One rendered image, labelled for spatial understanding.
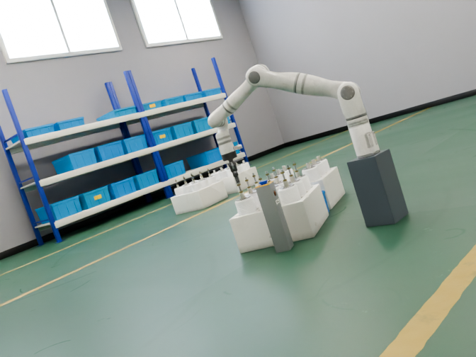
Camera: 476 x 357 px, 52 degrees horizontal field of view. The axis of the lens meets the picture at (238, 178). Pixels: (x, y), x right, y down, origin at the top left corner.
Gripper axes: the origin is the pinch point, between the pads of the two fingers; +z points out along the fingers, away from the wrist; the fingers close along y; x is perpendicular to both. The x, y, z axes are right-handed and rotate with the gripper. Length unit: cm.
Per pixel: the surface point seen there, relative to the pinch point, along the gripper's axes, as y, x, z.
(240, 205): 4.0, -2.4, 12.0
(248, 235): 6.8, -3.5, 27.0
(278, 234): 26.5, 9.5, 27.0
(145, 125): -479, -100, -78
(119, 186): -429, -155, -6
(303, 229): 17.8, 22.0, 30.2
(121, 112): -459, -124, -103
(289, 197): 13.8, 20.6, 14.8
